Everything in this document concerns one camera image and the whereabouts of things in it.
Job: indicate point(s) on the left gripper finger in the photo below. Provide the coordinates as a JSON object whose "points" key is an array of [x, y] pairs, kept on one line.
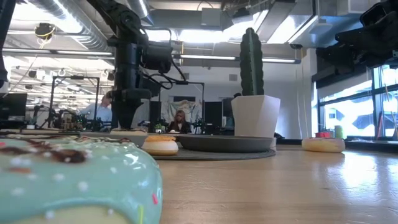
{"points": [[124, 113]]}

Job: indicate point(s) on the cream glazed donut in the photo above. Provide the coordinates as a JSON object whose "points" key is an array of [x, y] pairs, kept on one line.
{"points": [[323, 145]]}

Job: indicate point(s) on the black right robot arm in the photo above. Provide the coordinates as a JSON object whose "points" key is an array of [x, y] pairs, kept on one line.
{"points": [[367, 40]]}

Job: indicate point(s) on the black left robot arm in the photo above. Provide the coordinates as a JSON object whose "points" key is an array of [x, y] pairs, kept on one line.
{"points": [[124, 18]]}

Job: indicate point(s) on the grey partition panel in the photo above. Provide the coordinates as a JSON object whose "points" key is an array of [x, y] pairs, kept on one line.
{"points": [[141, 115]]}

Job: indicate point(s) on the person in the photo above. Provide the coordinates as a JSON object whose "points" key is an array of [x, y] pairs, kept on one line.
{"points": [[179, 123], [99, 113]]}

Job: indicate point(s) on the small round grey plate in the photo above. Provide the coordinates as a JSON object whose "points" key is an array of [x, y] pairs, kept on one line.
{"points": [[139, 139]]}

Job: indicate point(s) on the pale hanging fabric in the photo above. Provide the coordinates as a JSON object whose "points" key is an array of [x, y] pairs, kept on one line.
{"points": [[186, 109]]}

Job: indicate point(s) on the mint green chocolate-drizzled donut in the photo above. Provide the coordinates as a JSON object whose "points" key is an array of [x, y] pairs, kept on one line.
{"points": [[77, 183]]}

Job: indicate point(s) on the black panel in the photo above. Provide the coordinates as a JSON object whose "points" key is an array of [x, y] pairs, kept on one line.
{"points": [[213, 113]]}

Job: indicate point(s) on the round dark grey mat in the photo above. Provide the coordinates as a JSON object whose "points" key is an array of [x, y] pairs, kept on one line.
{"points": [[217, 155]]}

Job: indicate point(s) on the large round grey plate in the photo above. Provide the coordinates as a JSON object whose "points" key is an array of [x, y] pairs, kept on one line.
{"points": [[224, 143]]}

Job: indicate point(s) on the black computer monitor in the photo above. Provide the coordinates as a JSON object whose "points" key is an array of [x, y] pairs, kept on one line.
{"points": [[14, 105]]}

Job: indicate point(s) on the green cactus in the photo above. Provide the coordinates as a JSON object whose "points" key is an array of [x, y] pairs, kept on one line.
{"points": [[251, 62]]}

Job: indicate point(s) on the red box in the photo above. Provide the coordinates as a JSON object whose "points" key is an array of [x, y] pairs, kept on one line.
{"points": [[322, 134]]}

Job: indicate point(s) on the green cylinder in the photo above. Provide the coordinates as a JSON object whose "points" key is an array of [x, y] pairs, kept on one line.
{"points": [[339, 132]]}

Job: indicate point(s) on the black-framed window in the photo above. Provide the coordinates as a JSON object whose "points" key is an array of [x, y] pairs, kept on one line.
{"points": [[351, 115]]}

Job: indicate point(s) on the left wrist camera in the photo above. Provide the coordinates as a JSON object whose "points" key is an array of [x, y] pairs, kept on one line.
{"points": [[158, 57]]}

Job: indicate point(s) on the black metal frame rig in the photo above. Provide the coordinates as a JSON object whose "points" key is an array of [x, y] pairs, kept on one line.
{"points": [[74, 77], [182, 82]]}

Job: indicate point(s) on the silver spiral air duct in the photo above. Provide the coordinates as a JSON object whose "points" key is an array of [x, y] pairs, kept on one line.
{"points": [[90, 37]]}

